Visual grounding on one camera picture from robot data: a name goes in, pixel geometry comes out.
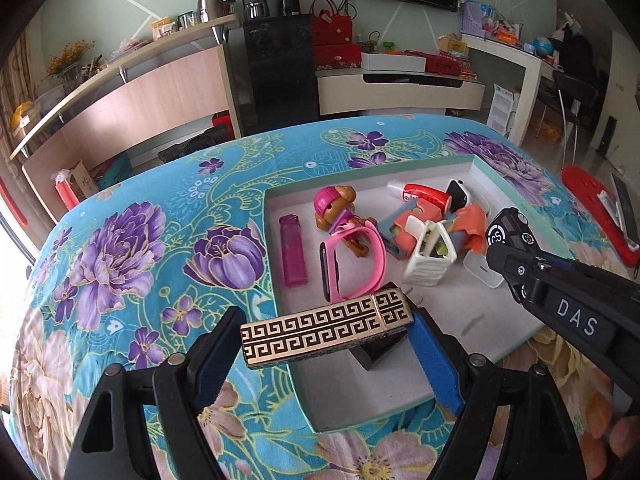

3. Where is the magenta lighter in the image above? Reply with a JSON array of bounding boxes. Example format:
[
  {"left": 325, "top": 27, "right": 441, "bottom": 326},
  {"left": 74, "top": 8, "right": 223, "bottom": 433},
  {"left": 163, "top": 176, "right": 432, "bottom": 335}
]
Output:
[{"left": 279, "top": 214, "right": 308, "bottom": 287}]

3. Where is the cream hair claw clip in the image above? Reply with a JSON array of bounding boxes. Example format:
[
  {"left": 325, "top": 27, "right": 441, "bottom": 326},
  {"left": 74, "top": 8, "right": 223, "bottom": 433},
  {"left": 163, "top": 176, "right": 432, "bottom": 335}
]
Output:
[{"left": 404, "top": 216, "right": 458, "bottom": 287}]

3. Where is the gold black patterned box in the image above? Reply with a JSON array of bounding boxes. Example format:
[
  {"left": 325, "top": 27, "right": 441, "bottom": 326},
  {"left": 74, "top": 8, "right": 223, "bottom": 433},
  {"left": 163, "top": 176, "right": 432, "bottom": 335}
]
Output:
[{"left": 240, "top": 287, "right": 413, "bottom": 368}]

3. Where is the pink smart wristband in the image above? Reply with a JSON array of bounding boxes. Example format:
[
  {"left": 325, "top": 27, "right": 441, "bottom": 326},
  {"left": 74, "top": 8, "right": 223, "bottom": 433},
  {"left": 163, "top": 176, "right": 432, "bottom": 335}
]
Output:
[{"left": 319, "top": 220, "right": 387, "bottom": 304}]

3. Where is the red white glue bottle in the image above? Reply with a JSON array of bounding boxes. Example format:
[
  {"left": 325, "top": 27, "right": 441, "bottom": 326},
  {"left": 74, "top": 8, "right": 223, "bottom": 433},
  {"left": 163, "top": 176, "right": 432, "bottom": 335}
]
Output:
[{"left": 386, "top": 180, "right": 451, "bottom": 214}]

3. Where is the pink dog toy figure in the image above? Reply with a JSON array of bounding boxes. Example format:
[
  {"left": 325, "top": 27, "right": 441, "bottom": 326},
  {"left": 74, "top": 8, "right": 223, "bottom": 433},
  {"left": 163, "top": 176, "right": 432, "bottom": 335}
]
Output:
[{"left": 314, "top": 185, "right": 378, "bottom": 258}]

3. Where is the red tray on right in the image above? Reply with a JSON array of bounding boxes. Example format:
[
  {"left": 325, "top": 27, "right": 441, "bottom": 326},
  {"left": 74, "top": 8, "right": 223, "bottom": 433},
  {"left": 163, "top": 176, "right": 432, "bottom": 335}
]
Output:
[{"left": 561, "top": 166, "right": 639, "bottom": 268}]

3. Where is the white charger adapter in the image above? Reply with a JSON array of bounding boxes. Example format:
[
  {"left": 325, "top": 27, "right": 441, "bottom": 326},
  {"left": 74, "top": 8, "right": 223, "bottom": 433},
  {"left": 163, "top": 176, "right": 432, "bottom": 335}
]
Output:
[{"left": 463, "top": 250, "right": 503, "bottom": 289}]

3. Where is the floral blue tablecloth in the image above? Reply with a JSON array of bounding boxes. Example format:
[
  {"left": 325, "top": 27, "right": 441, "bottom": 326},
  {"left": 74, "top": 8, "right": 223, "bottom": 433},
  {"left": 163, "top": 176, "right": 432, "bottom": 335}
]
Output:
[{"left": 9, "top": 114, "right": 625, "bottom": 479}]

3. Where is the black small box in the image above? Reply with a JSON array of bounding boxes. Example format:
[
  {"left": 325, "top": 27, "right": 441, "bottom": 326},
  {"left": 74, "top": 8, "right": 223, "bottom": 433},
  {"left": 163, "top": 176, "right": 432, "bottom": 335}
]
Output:
[{"left": 349, "top": 330, "right": 407, "bottom": 370}]

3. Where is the white tray with teal rim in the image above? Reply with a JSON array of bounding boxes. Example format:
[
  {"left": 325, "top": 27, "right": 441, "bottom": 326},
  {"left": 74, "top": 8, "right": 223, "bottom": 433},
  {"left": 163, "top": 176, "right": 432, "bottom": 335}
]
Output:
[{"left": 264, "top": 156, "right": 567, "bottom": 434}]

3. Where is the teal storage box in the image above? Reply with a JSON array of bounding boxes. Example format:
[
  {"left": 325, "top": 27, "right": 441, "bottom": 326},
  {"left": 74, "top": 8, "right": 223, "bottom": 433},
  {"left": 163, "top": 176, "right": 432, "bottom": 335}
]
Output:
[{"left": 91, "top": 152, "right": 132, "bottom": 191}]

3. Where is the red paper bag floor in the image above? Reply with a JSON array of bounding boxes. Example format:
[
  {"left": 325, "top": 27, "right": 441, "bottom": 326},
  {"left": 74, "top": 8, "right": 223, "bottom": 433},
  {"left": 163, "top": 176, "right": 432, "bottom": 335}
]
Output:
[{"left": 51, "top": 160, "right": 99, "bottom": 210}]

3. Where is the white side desk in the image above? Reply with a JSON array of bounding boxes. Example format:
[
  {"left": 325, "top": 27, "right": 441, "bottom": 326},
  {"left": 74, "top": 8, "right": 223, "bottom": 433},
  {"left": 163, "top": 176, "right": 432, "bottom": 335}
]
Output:
[{"left": 459, "top": 31, "right": 564, "bottom": 148}]

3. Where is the black bag under desk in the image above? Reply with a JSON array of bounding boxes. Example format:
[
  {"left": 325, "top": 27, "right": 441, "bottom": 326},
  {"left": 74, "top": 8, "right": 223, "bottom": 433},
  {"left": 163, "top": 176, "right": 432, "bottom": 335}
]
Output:
[{"left": 157, "top": 126, "right": 234, "bottom": 164}]

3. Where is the wooden curved shelf desk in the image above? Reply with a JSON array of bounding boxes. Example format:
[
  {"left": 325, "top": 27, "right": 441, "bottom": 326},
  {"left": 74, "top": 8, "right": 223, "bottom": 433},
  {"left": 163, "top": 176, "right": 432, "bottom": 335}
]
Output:
[{"left": 10, "top": 14, "right": 242, "bottom": 222}]

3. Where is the black water dispenser cabinet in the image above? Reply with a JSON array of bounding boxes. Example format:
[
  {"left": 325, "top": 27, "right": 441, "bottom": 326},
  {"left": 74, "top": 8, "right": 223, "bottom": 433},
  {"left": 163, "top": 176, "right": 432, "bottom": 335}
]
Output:
[{"left": 242, "top": 0, "right": 319, "bottom": 134}]

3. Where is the yellow lidded container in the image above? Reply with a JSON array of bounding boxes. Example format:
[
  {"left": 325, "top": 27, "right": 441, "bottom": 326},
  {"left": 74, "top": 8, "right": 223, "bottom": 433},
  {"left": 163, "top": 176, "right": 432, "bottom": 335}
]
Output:
[{"left": 11, "top": 101, "right": 40, "bottom": 136}]

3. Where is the white flat box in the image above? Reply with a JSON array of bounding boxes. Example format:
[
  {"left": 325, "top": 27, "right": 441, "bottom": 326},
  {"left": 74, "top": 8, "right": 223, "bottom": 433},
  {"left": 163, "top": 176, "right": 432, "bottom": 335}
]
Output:
[{"left": 361, "top": 53, "right": 426, "bottom": 74}]

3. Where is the cream TV stand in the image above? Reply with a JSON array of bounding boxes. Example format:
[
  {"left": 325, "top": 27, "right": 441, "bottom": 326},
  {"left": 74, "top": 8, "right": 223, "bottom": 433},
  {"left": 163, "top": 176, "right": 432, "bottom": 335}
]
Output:
[{"left": 317, "top": 68, "right": 485, "bottom": 116}]

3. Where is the yellow flower bouquet vase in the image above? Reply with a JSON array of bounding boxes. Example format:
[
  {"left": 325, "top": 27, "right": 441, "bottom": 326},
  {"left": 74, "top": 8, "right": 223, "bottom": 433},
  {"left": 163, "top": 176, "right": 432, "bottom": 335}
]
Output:
[{"left": 47, "top": 39, "right": 94, "bottom": 93}]

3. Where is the steel thermos jug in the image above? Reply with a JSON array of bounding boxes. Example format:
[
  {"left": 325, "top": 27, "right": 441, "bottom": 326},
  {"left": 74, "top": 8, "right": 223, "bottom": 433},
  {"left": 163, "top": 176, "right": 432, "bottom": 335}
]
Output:
[{"left": 196, "top": 0, "right": 230, "bottom": 23}]

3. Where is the red gift bag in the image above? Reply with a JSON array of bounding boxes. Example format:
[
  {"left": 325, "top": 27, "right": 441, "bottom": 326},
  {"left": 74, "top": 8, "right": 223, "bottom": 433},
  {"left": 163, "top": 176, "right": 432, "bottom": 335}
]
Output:
[{"left": 309, "top": 0, "right": 362, "bottom": 70}]

